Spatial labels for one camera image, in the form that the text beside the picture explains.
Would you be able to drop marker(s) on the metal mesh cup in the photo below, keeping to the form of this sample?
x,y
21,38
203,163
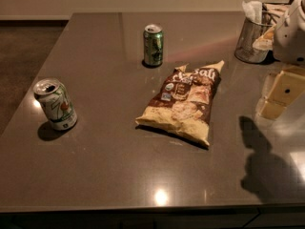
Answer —
x,y
245,51

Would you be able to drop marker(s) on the green soda can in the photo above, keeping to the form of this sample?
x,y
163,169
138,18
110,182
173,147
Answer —
x,y
153,45

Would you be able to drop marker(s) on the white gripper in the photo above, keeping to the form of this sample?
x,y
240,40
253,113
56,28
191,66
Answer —
x,y
291,38

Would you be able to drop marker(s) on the dark wire basket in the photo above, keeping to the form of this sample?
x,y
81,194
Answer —
x,y
272,12

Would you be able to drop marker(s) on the white 7up can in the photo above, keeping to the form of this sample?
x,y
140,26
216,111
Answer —
x,y
56,104

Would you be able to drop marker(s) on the brown chip bag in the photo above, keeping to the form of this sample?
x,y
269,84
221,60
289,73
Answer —
x,y
184,104

